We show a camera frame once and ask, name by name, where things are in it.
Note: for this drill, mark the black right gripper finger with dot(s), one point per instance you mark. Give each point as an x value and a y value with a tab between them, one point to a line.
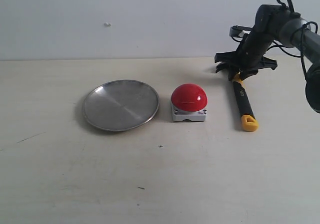
247	73
228	68

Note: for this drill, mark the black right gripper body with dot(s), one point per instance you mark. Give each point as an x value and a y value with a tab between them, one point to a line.
249	53

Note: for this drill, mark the yellow black claw hammer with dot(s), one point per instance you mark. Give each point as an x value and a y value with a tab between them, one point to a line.
248	121

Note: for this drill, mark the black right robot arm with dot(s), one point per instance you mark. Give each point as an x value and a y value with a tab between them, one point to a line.
275	23

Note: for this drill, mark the red dome push button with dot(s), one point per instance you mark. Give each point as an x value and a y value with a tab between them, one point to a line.
189	102

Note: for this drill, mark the round steel plate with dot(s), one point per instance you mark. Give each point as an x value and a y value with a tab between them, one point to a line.
120	105

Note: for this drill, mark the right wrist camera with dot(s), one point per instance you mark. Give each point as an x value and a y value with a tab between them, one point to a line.
237	31

